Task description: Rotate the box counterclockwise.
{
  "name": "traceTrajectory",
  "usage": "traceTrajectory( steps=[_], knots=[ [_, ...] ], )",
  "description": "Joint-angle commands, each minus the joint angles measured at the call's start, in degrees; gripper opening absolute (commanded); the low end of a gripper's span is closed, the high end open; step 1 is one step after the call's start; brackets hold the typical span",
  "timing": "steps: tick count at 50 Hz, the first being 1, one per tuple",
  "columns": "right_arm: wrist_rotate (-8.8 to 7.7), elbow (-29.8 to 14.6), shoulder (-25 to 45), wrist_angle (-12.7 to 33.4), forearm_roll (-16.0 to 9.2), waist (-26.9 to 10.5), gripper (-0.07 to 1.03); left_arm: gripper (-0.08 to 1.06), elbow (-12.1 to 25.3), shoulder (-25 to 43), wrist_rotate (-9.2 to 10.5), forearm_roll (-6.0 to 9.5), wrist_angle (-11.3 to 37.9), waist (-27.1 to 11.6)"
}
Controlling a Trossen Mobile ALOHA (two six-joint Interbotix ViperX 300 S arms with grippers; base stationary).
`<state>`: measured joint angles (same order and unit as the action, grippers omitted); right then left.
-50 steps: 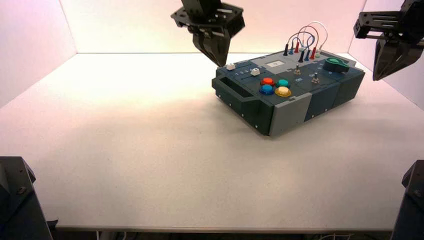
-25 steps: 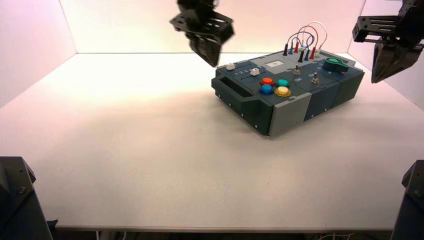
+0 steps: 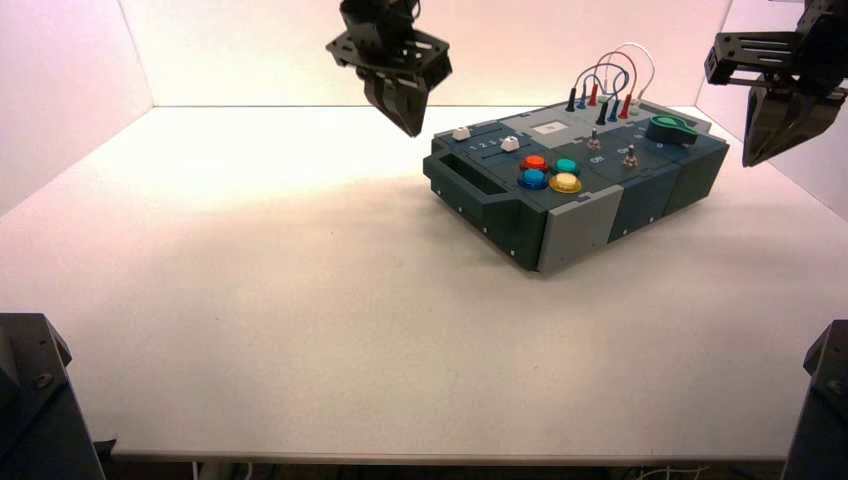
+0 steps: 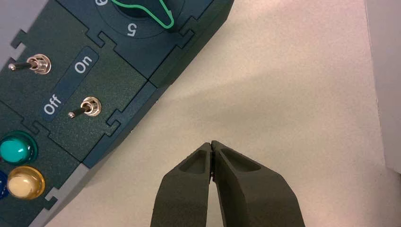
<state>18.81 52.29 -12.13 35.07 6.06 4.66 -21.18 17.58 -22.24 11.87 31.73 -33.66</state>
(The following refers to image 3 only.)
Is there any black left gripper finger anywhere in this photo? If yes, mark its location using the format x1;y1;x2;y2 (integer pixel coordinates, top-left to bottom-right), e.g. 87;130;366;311
362;74;402;124
394;78;429;138

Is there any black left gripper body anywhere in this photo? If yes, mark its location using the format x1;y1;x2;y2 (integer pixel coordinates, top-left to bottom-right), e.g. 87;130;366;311
325;26;453;89

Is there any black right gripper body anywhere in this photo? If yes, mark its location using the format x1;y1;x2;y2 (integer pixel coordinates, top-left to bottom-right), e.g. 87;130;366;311
704;26;848;97

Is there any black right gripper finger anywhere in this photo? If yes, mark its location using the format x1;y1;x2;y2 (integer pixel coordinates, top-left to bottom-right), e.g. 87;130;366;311
743;87;790;167
758;92;848;164

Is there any dark teal task board box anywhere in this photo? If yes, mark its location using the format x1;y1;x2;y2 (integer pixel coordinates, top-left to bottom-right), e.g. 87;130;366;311
422;99;731;274

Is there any dark left arm base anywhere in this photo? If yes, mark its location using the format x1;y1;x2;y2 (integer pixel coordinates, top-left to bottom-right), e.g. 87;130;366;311
0;312;107;480

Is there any dark right arm base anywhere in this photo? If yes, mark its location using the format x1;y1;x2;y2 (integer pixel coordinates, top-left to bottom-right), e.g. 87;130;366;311
783;319;848;480

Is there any white jumper cable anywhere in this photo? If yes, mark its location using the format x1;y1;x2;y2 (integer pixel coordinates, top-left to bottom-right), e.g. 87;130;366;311
597;42;657;118

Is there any red jumper cable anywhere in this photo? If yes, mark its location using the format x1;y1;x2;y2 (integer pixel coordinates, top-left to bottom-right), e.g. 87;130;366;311
586;50;639;122

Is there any blue jumper cable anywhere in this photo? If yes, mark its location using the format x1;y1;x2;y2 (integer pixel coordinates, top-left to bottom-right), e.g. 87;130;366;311
576;64;631;125

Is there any black jumper cable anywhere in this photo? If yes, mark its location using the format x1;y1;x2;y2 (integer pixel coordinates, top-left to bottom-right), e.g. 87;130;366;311
564;66;611;128

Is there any white cable under table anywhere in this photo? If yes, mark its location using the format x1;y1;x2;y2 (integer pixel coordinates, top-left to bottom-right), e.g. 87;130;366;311
625;464;715;480

